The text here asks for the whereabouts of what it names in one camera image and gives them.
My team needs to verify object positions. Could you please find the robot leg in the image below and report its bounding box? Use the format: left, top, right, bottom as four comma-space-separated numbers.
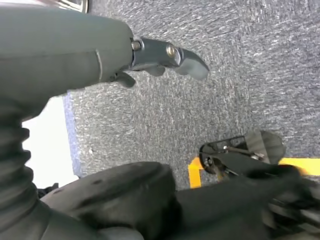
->
39, 161, 320, 240

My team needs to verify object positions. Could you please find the black robot foot plate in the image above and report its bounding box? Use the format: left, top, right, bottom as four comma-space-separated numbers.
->
198, 129, 287, 177

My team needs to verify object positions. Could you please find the yellow floor tape square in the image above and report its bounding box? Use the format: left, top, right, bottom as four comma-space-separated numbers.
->
187, 156, 320, 190

